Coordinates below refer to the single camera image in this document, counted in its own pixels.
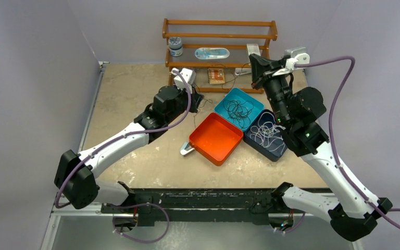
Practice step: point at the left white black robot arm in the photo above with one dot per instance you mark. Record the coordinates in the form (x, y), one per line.
(77, 173)

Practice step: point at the orange tray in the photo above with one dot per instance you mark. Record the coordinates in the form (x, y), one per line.
(215, 138)

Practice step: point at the wooden shelf rack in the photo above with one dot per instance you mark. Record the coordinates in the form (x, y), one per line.
(272, 35)

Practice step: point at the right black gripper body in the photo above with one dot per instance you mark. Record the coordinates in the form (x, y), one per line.
(258, 82)

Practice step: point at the white blue jar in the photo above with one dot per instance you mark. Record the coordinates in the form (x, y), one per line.
(175, 46)

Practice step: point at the light blue tray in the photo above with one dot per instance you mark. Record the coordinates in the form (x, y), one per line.
(239, 108)

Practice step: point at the dark blue tray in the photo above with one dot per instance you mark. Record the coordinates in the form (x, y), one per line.
(264, 135)

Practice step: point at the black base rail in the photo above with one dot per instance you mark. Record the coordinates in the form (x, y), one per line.
(192, 205)

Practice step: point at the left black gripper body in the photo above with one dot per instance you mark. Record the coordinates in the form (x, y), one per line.
(193, 99)

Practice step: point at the orange snack packet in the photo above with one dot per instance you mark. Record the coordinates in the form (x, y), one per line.
(216, 76)

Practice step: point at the white red small box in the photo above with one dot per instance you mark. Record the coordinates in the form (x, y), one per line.
(253, 49)

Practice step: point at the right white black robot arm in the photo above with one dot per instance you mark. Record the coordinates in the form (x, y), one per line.
(353, 212)

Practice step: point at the blue oval blister pack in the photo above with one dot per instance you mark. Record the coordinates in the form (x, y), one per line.
(211, 53)

